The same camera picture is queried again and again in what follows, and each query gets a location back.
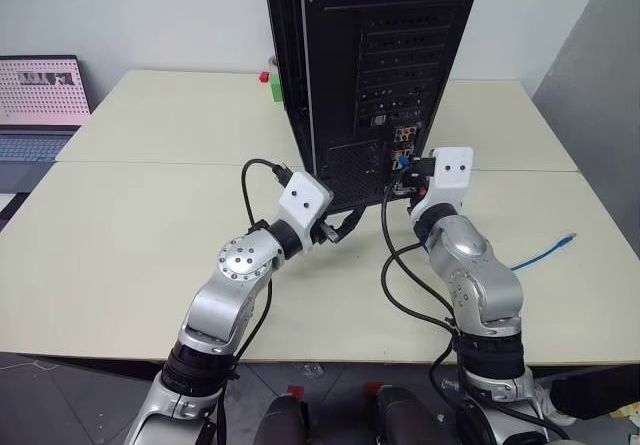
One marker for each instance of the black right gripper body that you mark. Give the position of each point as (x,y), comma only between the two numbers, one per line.
(425,165)

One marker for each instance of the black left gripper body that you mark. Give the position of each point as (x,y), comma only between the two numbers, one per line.
(326,225)

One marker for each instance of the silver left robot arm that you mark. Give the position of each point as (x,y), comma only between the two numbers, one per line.
(235,290)

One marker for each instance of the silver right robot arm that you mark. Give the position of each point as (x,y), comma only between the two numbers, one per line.
(475,275)

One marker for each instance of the black computer tower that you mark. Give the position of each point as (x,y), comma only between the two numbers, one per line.
(395,55)

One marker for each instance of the green block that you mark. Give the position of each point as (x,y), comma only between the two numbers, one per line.
(276,90)

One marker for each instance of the red block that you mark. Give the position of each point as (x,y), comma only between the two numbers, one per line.
(263,77)

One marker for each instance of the grey partition panel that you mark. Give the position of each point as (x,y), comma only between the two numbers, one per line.
(595,90)

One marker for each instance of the dark rounded shape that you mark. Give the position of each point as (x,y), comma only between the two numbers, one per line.
(285,422)
(407,417)

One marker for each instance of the white shoe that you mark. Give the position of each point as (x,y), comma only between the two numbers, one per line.
(552,405)

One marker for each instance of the dark trouser leg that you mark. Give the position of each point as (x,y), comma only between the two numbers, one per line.
(600,390)

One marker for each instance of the open laptop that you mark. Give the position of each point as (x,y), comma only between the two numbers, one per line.
(37,95)

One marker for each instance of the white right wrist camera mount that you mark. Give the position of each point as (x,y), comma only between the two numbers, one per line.
(452,170)

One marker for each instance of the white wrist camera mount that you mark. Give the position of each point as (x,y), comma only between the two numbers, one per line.
(452,170)
(305,197)

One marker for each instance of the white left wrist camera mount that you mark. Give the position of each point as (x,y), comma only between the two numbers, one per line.
(305,197)

